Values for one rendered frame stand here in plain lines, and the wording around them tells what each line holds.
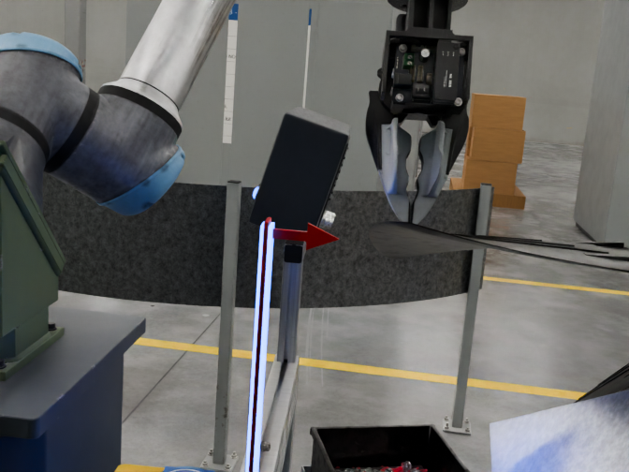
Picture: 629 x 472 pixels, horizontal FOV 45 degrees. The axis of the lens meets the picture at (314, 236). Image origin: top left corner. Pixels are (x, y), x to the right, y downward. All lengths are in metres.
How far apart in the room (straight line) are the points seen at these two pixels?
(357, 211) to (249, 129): 4.40
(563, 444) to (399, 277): 2.02
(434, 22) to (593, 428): 0.37
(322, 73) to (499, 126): 2.73
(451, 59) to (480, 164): 8.20
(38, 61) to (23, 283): 0.26
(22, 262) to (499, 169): 8.19
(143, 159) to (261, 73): 5.91
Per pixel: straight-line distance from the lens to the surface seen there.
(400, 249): 0.75
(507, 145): 8.83
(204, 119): 6.99
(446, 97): 0.63
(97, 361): 0.86
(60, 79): 0.95
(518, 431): 0.75
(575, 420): 0.73
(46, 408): 0.76
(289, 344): 1.24
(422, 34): 0.65
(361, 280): 2.62
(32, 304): 0.87
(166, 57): 1.02
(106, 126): 0.95
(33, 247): 0.85
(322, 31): 6.77
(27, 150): 0.88
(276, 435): 1.02
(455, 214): 2.81
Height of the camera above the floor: 1.32
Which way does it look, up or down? 12 degrees down
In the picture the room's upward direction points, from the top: 4 degrees clockwise
